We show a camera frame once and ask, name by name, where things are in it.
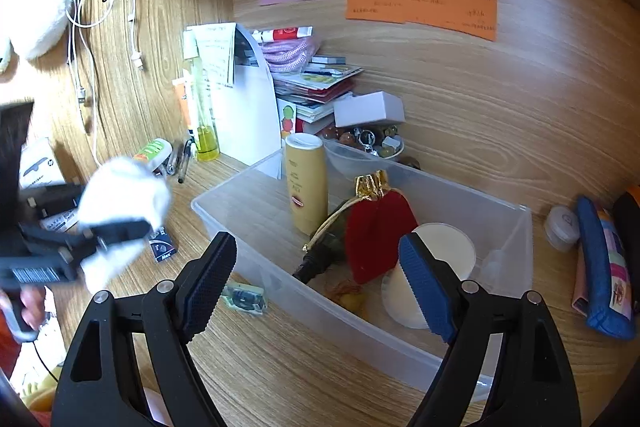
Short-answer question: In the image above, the white drawstring pouch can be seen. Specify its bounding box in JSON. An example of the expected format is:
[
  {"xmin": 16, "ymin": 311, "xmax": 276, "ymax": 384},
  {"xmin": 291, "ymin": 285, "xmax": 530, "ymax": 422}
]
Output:
[{"xmin": 79, "ymin": 157, "xmax": 172, "ymax": 295}]

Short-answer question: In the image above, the small green packet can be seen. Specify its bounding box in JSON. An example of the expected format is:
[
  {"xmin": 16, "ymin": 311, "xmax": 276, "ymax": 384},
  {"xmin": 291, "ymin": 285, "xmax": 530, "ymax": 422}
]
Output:
[{"xmin": 222, "ymin": 283, "xmax": 267, "ymax": 315}]

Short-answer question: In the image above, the stack of booklets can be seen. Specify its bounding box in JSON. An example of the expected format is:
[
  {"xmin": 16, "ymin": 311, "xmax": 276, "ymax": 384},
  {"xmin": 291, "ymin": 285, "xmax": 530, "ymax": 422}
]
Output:
[{"xmin": 272, "ymin": 56, "xmax": 365, "ymax": 122}]

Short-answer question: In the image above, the dark cloth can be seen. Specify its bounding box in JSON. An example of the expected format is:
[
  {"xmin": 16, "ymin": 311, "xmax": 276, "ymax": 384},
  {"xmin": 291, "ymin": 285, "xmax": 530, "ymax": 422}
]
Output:
[{"xmin": 0, "ymin": 102, "xmax": 34, "ymax": 230}]

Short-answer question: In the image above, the white paper sheet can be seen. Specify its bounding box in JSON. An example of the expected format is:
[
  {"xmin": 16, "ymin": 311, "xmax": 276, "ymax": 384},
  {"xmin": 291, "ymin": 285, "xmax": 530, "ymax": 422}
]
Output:
[{"xmin": 194, "ymin": 23, "xmax": 237, "ymax": 88}]

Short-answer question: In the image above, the clear plastic box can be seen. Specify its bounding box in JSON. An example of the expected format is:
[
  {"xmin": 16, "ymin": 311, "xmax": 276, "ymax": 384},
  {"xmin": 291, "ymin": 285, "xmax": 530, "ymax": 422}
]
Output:
[{"xmin": 191, "ymin": 141, "xmax": 533, "ymax": 403}]

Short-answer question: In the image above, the small blue box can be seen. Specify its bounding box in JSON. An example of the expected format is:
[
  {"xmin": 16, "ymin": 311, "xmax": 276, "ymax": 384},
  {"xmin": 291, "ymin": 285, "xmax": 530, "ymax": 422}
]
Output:
[{"xmin": 148, "ymin": 229, "xmax": 179, "ymax": 264}]

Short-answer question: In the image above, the small white box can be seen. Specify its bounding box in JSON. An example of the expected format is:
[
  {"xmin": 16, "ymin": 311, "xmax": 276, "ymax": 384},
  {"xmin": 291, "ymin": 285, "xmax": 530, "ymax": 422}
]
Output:
[{"xmin": 333, "ymin": 91, "xmax": 406, "ymax": 128}]

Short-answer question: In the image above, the white round jar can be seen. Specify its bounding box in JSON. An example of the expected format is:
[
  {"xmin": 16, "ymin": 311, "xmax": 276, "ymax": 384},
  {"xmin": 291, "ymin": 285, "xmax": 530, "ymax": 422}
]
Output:
[{"xmin": 545, "ymin": 205, "xmax": 581, "ymax": 253}]

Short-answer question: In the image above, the white paper notepad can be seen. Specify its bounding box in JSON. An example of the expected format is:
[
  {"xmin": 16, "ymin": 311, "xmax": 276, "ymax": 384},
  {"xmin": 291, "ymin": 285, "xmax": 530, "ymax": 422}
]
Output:
[{"xmin": 232, "ymin": 24, "xmax": 282, "ymax": 168}]

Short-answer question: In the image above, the dark green pouch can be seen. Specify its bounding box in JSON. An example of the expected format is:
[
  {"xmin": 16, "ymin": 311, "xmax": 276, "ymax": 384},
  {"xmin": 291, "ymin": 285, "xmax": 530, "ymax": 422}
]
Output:
[{"xmin": 292, "ymin": 202, "xmax": 352, "ymax": 284}]

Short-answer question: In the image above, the red velvet pouch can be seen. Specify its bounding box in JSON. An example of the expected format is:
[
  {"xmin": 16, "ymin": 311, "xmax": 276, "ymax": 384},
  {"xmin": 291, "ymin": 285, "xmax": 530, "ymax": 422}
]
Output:
[{"xmin": 344, "ymin": 172, "xmax": 420, "ymax": 284}]

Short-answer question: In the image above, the person's left hand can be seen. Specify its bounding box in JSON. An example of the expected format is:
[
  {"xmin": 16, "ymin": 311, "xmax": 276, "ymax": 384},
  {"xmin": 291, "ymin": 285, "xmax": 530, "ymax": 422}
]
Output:
[{"xmin": 20, "ymin": 288, "xmax": 48, "ymax": 332}]

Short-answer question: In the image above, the red white tube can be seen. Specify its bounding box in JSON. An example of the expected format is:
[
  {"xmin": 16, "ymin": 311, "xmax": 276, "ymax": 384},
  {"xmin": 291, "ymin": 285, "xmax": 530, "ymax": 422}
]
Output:
[{"xmin": 251, "ymin": 27, "xmax": 313, "ymax": 44}]

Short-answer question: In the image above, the fruit print box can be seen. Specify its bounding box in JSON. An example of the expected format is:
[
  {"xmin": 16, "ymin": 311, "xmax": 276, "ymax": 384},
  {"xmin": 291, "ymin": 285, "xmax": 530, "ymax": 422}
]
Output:
[{"xmin": 276, "ymin": 99, "xmax": 301, "ymax": 138}]

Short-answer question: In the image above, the white bottle orange label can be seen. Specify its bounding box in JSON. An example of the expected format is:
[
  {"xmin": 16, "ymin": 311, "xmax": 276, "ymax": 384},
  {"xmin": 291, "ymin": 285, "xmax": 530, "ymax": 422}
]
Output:
[{"xmin": 132, "ymin": 138, "xmax": 173, "ymax": 172}]

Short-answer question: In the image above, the yellow tasseled charm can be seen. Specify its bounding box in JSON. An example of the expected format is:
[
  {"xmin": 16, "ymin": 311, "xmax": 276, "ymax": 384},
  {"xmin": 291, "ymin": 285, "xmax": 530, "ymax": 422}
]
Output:
[{"xmin": 322, "ymin": 279, "xmax": 371, "ymax": 320}]

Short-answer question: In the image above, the pink coiled cable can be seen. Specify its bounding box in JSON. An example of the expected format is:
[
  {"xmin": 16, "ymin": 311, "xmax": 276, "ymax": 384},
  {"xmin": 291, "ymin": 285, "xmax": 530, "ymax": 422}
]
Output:
[{"xmin": 260, "ymin": 38, "xmax": 318, "ymax": 74}]

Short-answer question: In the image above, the yellow spray bottle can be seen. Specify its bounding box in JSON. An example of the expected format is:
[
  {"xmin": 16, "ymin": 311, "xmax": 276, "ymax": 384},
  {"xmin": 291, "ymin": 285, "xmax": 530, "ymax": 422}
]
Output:
[{"xmin": 182, "ymin": 31, "xmax": 221, "ymax": 162}]

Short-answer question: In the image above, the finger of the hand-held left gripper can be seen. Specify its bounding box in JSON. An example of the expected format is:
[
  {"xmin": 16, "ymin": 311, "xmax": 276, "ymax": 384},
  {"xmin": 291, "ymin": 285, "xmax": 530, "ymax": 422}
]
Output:
[
  {"xmin": 20, "ymin": 183, "xmax": 86, "ymax": 219},
  {"xmin": 60, "ymin": 219, "xmax": 152, "ymax": 258}
]

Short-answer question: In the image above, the blue patchwork pencil case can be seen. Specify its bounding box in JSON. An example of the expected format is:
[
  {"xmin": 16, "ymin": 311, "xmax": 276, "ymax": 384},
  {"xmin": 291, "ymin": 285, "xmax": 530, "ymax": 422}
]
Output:
[{"xmin": 575, "ymin": 196, "xmax": 637, "ymax": 340}]

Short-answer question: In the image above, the orange paper note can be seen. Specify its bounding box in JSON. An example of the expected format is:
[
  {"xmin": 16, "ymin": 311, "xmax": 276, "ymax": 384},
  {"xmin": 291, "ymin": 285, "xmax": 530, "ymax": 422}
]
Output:
[{"xmin": 345, "ymin": 0, "xmax": 498, "ymax": 42}]

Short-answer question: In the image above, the white printed carton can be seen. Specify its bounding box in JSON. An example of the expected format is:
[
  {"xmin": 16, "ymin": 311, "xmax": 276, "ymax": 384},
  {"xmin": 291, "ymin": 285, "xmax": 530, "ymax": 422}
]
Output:
[{"xmin": 20, "ymin": 138, "xmax": 67, "ymax": 190}]

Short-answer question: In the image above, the white plush toy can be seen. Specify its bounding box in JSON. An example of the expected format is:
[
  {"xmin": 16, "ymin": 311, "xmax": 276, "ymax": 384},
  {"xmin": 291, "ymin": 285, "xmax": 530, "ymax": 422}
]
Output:
[{"xmin": 0, "ymin": 0, "xmax": 72, "ymax": 60}]

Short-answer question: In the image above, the orange tube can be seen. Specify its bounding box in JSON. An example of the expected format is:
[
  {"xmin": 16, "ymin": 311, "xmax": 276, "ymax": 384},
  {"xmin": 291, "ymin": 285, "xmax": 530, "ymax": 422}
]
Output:
[{"xmin": 172, "ymin": 77, "xmax": 197, "ymax": 142}]

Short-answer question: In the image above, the cream round container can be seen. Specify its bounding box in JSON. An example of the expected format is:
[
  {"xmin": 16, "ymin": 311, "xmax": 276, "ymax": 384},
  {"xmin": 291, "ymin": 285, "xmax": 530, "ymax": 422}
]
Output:
[{"xmin": 382, "ymin": 223, "xmax": 477, "ymax": 329}]

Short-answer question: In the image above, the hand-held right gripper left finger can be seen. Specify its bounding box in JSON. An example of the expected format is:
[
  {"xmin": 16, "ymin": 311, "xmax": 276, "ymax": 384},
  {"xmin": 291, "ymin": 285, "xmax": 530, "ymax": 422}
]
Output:
[{"xmin": 51, "ymin": 231, "xmax": 238, "ymax": 427}]

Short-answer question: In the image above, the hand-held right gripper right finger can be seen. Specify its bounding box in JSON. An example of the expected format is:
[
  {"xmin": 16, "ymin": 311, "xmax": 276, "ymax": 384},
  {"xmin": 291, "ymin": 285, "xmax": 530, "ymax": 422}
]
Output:
[{"xmin": 397, "ymin": 233, "xmax": 583, "ymax": 427}]

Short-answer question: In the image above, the yellow lotion bottle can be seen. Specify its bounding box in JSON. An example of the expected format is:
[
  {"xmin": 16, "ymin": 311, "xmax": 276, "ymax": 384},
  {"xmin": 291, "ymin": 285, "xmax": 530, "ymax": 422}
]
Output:
[{"xmin": 284, "ymin": 133, "xmax": 329, "ymax": 235}]

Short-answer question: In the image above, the black pen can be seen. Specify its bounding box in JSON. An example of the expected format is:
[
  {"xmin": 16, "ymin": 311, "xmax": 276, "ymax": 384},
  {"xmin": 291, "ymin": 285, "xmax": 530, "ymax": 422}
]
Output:
[{"xmin": 177, "ymin": 139, "xmax": 194, "ymax": 184}]

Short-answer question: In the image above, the pink flat case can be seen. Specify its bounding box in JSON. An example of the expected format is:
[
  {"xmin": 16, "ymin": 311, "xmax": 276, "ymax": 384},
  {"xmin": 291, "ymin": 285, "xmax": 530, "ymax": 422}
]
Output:
[{"xmin": 571, "ymin": 252, "xmax": 592, "ymax": 315}]

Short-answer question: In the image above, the clear bowl of beads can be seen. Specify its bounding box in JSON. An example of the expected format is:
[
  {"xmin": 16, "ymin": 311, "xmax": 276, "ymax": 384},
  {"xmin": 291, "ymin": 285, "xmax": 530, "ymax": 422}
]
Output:
[{"xmin": 322, "ymin": 124, "xmax": 405, "ymax": 178}]

